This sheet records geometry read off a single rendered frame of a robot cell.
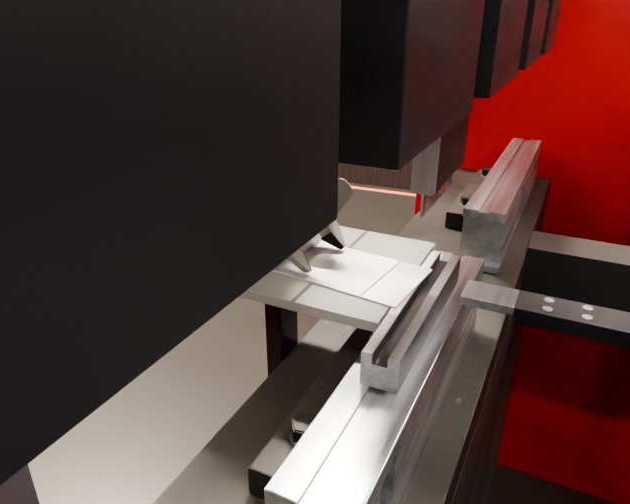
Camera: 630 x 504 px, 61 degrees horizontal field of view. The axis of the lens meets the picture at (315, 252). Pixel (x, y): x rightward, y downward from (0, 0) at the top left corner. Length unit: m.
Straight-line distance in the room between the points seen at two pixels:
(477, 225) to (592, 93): 0.56
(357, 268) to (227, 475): 0.22
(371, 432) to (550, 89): 1.03
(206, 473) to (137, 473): 1.27
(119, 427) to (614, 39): 1.70
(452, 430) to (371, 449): 0.18
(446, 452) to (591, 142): 0.93
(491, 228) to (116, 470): 1.33
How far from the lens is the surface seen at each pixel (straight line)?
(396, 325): 0.46
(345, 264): 0.53
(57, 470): 1.85
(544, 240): 0.97
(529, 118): 1.32
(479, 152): 1.35
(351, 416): 0.40
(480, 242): 0.83
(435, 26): 0.25
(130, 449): 1.84
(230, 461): 0.51
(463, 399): 0.58
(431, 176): 0.42
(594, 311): 0.50
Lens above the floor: 1.24
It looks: 25 degrees down
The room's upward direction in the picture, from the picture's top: straight up
